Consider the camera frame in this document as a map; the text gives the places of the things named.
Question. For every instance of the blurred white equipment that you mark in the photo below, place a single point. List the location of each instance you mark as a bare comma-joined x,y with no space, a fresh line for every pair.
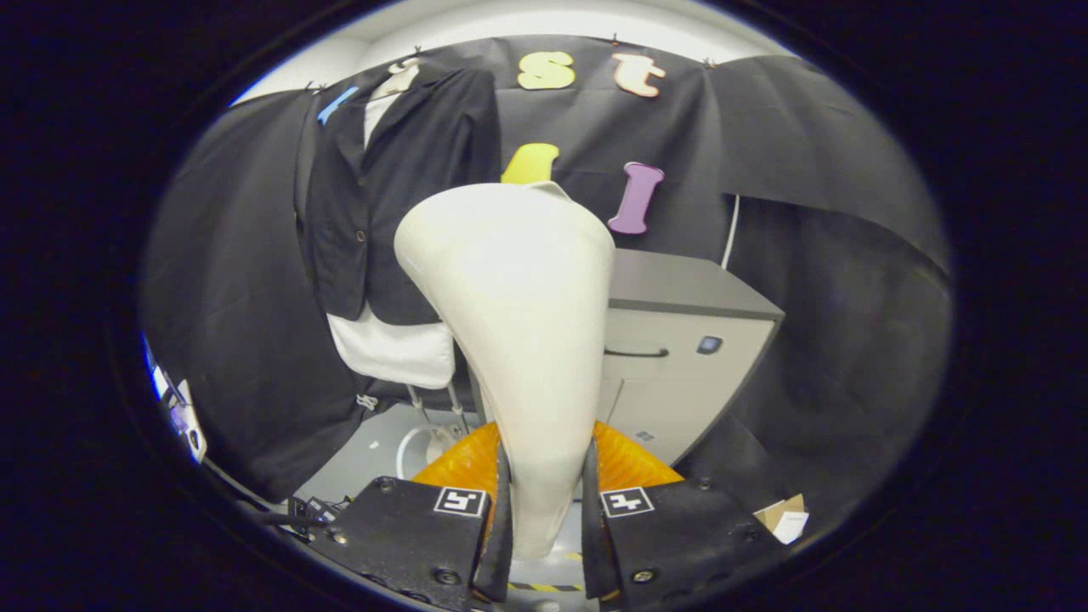
178,408

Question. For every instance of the black blazer jacket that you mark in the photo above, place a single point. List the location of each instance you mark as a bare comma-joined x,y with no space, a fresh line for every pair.
399,170

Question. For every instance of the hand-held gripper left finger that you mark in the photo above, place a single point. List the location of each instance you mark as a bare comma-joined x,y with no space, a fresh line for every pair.
408,535

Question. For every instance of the cream clothes hanger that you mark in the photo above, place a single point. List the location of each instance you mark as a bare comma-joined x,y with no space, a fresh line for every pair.
404,72

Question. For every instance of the black backdrop cloth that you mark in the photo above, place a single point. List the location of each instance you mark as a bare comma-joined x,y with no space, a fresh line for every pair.
807,170

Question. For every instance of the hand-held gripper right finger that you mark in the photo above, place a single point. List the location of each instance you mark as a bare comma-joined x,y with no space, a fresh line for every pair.
680,535

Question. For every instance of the grey cabinet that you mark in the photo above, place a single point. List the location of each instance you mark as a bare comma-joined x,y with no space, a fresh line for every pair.
680,340

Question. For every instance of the small black box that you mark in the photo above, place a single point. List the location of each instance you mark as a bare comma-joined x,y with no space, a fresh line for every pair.
316,508

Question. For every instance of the cardboard scrap with paper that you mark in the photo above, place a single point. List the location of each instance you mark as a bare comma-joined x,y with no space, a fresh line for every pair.
778,510

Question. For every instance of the white shirt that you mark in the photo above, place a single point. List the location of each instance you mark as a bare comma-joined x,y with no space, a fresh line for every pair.
391,348

